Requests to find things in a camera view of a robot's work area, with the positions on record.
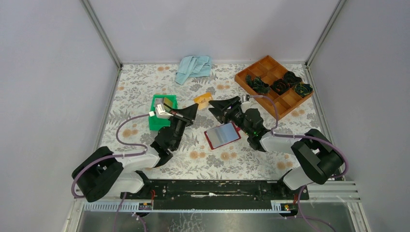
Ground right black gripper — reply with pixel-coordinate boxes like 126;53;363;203
209;96;252;136

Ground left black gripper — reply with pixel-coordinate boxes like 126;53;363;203
166;104;197;151

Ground red leather card holder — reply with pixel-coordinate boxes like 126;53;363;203
204;122;241;150

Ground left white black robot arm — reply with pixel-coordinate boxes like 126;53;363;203
71;103;199;203

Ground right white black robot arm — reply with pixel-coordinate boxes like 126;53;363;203
209;94;348;199

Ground green plastic bin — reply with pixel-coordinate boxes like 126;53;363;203
148;95;177;131

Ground dark rolled sock left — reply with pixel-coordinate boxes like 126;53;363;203
245;75;270;95

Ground dark rolled sock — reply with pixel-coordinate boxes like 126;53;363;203
270;79;290;95
293;82;313;98
282;71;302;88
245;75;270;95

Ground light blue cloth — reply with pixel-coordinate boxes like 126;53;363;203
176;56;212;85

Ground orange compartment tray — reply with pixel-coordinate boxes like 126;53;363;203
234;56;314;120

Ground dark rolled sock middle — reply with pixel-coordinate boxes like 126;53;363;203
270;79;290;95

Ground dark rolled sock top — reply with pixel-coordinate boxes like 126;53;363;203
282;71;302;88

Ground dark rolled sock right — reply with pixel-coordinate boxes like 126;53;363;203
293;82;313;98

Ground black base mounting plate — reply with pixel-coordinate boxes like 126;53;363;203
120;179;309;210

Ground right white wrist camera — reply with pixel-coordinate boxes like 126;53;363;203
240;94;251;104

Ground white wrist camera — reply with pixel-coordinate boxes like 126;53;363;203
240;94;251;104
148;103;173;119

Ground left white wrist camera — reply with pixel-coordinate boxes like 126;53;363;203
148;103;173;119

